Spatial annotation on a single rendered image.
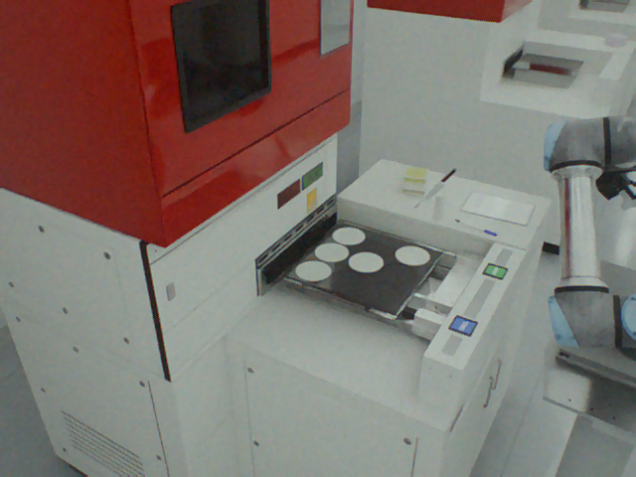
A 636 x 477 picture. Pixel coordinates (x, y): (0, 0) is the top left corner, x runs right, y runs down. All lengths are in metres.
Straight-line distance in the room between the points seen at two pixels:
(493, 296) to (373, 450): 0.49
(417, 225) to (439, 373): 0.62
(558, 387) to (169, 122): 1.09
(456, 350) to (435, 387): 0.10
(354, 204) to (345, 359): 0.59
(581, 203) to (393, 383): 0.61
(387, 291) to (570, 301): 0.49
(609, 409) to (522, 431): 1.04
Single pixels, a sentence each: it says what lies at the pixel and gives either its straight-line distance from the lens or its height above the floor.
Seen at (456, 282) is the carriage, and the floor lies 0.88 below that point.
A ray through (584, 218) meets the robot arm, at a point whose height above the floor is 1.21.
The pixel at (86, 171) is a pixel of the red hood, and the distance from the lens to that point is 1.32.
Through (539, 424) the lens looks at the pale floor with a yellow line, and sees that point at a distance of 2.64.
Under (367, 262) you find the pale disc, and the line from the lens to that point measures 1.75.
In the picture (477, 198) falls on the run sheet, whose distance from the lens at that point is 2.02.
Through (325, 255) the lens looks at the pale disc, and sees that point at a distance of 1.78.
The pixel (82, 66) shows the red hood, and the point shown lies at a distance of 1.21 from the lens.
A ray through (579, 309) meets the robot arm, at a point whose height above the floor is 1.07.
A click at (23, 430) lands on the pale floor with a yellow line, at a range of 2.72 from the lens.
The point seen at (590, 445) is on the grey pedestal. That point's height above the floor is 0.58.
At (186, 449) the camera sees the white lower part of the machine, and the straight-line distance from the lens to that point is 1.72.
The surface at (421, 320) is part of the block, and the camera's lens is 1.57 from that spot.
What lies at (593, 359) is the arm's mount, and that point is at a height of 0.86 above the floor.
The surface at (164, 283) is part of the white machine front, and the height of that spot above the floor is 1.10.
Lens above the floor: 1.89
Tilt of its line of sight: 33 degrees down
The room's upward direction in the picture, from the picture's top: straight up
